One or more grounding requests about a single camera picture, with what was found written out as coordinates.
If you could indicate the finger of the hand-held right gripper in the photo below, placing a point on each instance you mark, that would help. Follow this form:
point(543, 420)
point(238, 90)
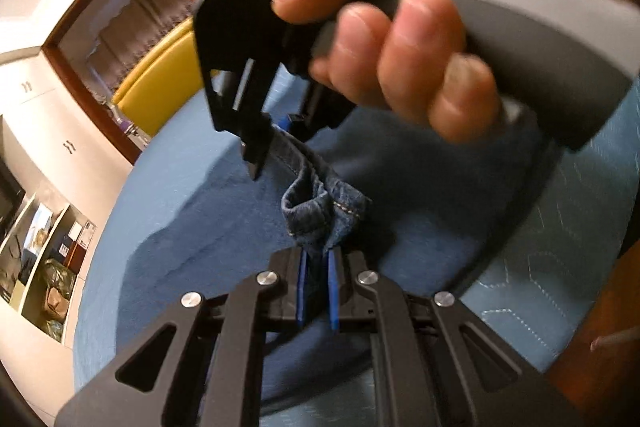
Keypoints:
point(325, 107)
point(202, 47)

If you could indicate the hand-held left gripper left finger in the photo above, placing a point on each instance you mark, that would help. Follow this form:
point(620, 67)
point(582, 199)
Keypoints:
point(301, 287)

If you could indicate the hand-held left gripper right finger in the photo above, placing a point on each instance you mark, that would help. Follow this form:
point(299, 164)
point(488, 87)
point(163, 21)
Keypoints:
point(332, 292)

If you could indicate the blue denim pants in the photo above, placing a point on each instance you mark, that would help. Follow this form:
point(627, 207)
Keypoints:
point(325, 217)

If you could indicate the person's right hand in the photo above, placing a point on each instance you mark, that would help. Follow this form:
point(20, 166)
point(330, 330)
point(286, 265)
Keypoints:
point(425, 57)

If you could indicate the yellow headboard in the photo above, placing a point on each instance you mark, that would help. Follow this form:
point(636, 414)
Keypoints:
point(160, 82)

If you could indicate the patterned brown curtain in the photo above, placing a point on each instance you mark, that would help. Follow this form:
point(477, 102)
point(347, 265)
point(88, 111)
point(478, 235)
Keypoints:
point(125, 22)

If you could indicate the white built-in wardrobe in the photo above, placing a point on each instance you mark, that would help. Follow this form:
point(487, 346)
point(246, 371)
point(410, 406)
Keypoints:
point(50, 117)

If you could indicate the bed with blue quilted cover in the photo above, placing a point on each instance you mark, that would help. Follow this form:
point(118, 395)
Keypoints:
point(550, 267)

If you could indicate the dark blue box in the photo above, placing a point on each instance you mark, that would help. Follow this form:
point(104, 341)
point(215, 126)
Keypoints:
point(66, 248)

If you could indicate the white flat box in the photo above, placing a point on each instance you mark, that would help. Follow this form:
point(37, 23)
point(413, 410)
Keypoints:
point(40, 227)

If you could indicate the brown paper bag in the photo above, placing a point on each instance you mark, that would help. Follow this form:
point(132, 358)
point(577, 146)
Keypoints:
point(56, 304)

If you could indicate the green plastic bag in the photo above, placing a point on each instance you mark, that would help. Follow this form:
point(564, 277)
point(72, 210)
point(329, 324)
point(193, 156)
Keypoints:
point(55, 274)

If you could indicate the black flat television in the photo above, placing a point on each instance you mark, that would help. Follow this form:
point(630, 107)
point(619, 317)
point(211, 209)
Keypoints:
point(7, 202)

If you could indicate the dark wooden door frame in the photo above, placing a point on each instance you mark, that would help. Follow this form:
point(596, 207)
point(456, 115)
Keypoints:
point(95, 99)

